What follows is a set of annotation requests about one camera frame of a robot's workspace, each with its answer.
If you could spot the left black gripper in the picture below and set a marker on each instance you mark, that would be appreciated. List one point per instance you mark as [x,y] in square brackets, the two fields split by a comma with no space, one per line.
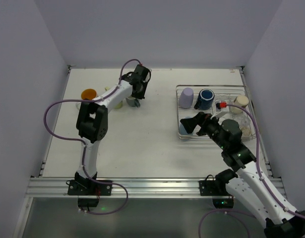
[138,91]

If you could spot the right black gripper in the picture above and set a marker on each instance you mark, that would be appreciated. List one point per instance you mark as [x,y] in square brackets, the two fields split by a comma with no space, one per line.
[202,122]

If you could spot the grey-teal mug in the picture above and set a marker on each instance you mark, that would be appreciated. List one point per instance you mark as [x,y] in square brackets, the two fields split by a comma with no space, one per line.
[133,102]

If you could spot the lilac plastic cup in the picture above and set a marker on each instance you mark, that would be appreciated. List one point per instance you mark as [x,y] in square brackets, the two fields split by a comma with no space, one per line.
[186,98]

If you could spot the dark blue mug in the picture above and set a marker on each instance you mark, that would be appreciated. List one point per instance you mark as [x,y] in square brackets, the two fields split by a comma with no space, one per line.
[204,100]

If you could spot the pale yellow-green mug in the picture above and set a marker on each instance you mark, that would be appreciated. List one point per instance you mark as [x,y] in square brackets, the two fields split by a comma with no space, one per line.
[119,105]

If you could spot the white floral orange-inside mug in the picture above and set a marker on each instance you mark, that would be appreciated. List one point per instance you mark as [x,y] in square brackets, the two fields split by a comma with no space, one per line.
[89,94]

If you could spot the light blue plastic cup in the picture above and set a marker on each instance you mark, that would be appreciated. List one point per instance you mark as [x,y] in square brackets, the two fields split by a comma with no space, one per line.
[183,131]

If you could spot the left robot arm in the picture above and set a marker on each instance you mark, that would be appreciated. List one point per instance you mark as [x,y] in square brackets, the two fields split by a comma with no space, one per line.
[92,121]

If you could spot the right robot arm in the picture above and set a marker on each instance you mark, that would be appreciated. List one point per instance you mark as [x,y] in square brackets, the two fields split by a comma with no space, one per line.
[245,180]

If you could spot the clear glass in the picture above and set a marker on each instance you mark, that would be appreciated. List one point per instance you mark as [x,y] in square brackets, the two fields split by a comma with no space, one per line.
[244,120]

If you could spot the cream cup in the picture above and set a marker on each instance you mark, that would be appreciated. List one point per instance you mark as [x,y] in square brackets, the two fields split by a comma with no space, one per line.
[241,101]

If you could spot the small woven-pattern glass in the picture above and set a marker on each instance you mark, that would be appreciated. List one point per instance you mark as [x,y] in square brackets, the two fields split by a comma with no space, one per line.
[246,132]

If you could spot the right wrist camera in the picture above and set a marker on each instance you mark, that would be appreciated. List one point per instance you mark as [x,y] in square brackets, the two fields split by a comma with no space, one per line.
[220,109]

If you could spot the metal wire dish rack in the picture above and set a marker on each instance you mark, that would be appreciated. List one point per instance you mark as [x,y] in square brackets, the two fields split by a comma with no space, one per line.
[222,93]

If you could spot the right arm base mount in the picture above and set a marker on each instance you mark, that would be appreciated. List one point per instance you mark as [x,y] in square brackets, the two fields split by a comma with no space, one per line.
[208,187]

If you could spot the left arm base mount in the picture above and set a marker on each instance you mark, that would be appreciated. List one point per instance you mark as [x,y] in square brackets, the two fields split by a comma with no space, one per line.
[103,188]

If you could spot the aluminium front rail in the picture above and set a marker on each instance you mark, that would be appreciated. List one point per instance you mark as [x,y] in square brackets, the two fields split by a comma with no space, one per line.
[136,187]

